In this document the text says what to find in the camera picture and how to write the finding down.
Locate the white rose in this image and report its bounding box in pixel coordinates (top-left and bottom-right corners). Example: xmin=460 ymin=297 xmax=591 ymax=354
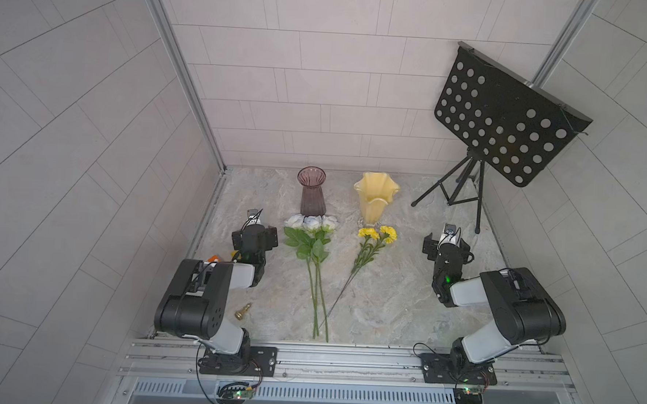
xmin=297 ymin=216 xmax=327 ymax=340
xmin=277 ymin=213 xmax=325 ymax=340
xmin=312 ymin=216 xmax=338 ymax=342

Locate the yellow carnation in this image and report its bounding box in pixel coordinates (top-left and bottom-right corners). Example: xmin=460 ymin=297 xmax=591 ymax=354
xmin=358 ymin=225 xmax=398 ymax=271
xmin=328 ymin=227 xmax=380 ymax=316

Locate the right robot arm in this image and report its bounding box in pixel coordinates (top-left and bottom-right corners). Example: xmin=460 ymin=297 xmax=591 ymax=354
xmin=422 ymin=234 xmax=567 ymax=369

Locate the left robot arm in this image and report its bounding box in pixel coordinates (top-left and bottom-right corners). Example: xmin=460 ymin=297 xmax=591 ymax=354
xmin=153 ymin=223 xmax=279 ymax=357

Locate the brass bell piece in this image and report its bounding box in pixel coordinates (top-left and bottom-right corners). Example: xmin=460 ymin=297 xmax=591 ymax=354
xmin=235 ymin=302 xmax=252 ymax=321

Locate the purple glass vase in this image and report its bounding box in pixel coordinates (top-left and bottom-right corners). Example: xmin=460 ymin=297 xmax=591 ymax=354
xmin=297 ymin=166 xmax=327 ymax=217

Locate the yellow ruffled vase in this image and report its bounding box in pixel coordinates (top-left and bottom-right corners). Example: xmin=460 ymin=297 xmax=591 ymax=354
xmin=354 ymin=172 xmax=401 ymax=226

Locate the right circuit board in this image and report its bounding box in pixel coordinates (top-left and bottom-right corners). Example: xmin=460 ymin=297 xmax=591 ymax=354
xmin=452 ymin=386 xmax=485 ymax=404

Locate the circuit board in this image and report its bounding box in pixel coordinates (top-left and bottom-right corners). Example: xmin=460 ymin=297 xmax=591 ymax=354
xmin=216 ymin=381 xmax=257 ymax=404
xmin=452 ymin=386 xmax=485 ymax=404

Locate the black perforated music stand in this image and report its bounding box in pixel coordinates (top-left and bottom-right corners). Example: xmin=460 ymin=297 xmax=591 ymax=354
xmin=431 ymin=42 xmax=593 ymax=206

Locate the left circuit board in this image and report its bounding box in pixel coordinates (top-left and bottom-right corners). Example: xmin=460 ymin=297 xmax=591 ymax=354
xmin=216 ymin=381 xmax=257 ymax=404

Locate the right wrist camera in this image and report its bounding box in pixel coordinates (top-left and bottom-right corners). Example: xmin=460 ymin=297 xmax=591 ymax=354
xmin=439 ymin=223 xmax=462 ymax=245

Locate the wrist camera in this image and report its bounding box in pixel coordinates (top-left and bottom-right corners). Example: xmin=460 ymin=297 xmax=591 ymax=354
xmin=439 ymin=223 xmax=462 ymax=245
xmin=245 ymin=209 xmax=263 ymax=226

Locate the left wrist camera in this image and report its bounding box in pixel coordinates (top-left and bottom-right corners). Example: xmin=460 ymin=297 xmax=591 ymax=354
xmin=245 ymin=209 xmax=263 ymax=226

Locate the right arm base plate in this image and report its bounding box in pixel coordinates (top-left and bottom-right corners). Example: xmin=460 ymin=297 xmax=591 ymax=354
xmin=417 ymin=352 xmax=497 ymax=387

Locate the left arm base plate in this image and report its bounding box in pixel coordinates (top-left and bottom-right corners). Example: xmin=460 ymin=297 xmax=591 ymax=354
xmin=197 ymin=346 xmax=278 ymax=378

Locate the aluminium rail frame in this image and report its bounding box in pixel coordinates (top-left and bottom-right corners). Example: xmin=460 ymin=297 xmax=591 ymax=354
xmin=115 ymin=336 xmax=575 ymax=393

